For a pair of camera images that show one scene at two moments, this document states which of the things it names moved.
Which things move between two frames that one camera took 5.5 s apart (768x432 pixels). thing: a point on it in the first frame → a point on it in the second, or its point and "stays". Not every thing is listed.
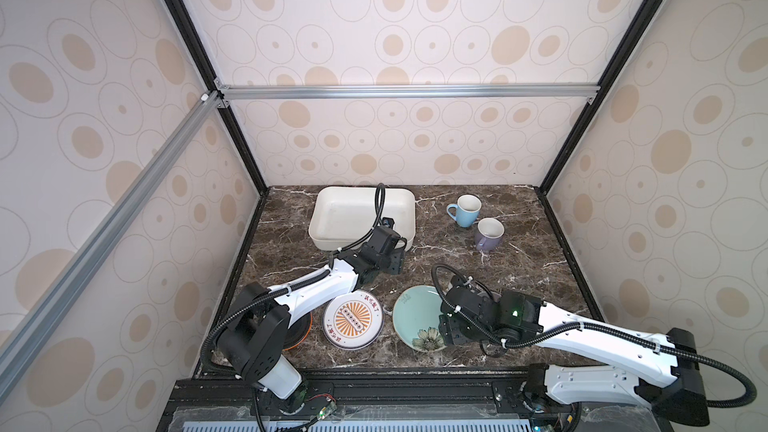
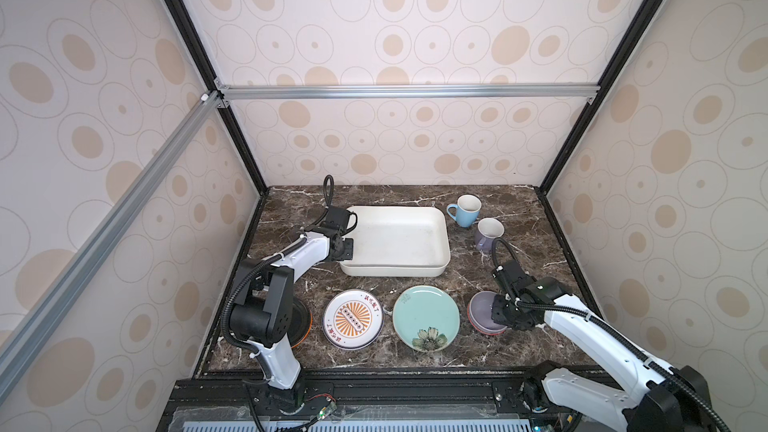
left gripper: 397,257 → 349,250
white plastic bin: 339,214 → 399,241
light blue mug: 467,210 stays
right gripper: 447,331 → 497,303
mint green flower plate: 415,318 stays
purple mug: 488,234 stays
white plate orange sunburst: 354,320 stays
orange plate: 298,332 stays
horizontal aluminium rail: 406,91 stays
